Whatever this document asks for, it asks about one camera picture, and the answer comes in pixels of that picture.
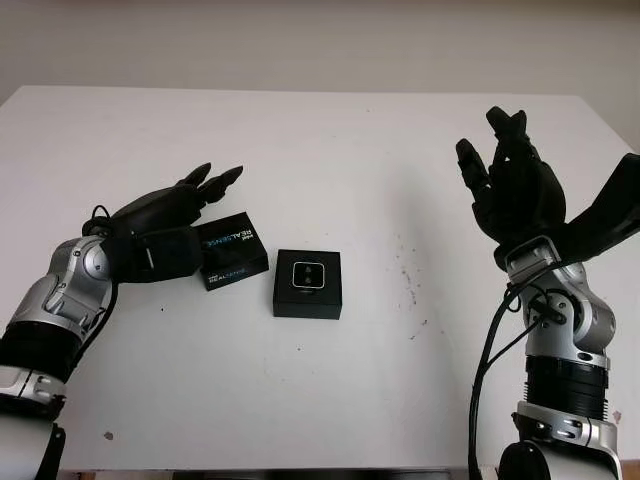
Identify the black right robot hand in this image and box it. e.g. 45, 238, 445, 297
453, 104, 570, 256

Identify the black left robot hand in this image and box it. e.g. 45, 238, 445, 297
102, 162, 246, 240

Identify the black RealSense box lid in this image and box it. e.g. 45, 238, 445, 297
197, 211, 269, 292

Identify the small silver RealSense camera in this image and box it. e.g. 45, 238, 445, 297
291, 259, 326, 291

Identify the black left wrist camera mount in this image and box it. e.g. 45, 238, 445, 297
104, 224, 205, 287

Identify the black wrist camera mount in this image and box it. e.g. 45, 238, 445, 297
549, 152, 640, 267
104, 224, 205, 287

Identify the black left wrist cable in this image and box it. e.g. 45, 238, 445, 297
81, 203, 115, 237

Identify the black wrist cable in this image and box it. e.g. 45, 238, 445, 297
81, 203, 115, 237
467, 279, 557, 480

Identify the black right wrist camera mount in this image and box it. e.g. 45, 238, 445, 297
549, 152, 640, 267

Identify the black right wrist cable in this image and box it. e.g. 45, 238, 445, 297
467, 279, 557, 480

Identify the black box base with camera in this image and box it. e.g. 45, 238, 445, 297
272, 248, 344, 321

